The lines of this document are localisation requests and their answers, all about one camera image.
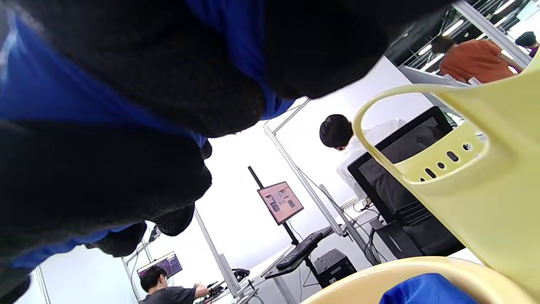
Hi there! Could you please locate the silver aluminium frame post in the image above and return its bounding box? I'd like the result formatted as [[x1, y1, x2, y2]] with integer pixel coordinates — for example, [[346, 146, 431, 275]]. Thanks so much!
[[319, 184, 380, 265], [264, 99, 344, 236], [193, 208, 242, 297]]

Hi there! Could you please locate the yellow perforated basket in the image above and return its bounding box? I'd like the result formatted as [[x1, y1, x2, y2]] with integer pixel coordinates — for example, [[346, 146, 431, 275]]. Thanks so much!
[[352, 51, 540, 301]]

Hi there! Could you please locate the black keyboard tray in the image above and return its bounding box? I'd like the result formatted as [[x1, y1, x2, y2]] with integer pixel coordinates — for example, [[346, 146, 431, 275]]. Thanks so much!
[[262, 226, 338, 280]]

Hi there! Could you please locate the black keyboard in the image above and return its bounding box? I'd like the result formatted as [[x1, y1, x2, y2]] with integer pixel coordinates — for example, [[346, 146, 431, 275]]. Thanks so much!
[[275, 232, 324, 271]]

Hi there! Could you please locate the small monitor on stand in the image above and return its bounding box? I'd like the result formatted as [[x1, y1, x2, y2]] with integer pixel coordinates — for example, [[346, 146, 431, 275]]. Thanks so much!
[[248, 166, 300, 246]]

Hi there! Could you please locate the black computer tower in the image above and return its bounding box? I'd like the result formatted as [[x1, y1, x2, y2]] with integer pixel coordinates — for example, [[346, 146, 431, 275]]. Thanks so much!
[[313, 248, 358, 288]]

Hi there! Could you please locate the person's right hand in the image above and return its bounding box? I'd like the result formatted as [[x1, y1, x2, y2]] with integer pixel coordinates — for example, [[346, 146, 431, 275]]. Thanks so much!
[[17, 0, 448, 138]]

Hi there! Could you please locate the computer monitor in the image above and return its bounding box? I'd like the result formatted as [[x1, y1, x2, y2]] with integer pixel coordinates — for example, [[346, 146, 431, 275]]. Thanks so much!
[[136, 252, 183, 279], [257, 182, 304, 225]]

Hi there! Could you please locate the black mesh office chair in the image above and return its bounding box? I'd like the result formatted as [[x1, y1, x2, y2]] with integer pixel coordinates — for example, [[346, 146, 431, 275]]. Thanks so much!
[[347, 106, 467, 259]]

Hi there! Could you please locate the blue t-shirt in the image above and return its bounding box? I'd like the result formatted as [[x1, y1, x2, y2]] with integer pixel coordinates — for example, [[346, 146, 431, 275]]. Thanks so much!
[[0, 0, 296, 271], [379, 273, 479, 304]]

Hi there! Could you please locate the yellow plastic basin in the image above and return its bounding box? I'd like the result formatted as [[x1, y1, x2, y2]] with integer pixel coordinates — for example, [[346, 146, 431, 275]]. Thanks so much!
[[300, 256, 538, 304]]

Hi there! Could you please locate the person's left hand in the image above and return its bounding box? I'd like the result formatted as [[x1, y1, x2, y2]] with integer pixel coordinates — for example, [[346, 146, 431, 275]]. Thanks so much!
[[0, 120, 213, 262]]

